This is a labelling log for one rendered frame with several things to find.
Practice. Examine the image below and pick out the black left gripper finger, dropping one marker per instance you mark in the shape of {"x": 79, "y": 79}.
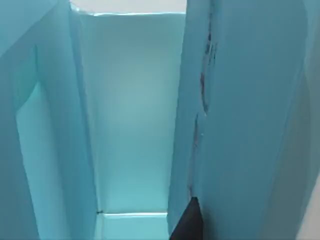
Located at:
{"x": 190, "y": 222}

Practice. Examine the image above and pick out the light blue rack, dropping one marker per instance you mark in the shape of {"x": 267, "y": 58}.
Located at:
{"x": 130, "y": 125}

